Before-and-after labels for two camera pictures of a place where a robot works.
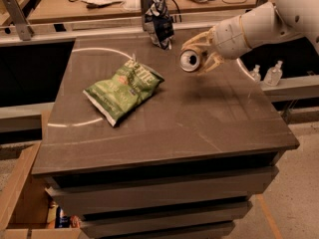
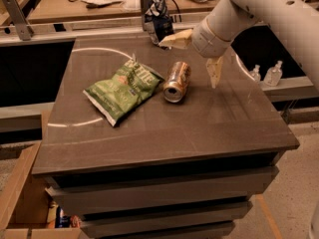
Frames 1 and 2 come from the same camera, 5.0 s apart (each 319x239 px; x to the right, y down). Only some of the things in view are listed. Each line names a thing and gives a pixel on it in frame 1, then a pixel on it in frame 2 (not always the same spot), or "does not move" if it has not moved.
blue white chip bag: [159, 23] does not move
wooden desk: [65, 3] does not move
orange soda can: [189, 60] → [176, 82]
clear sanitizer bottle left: [255, 75] does not move
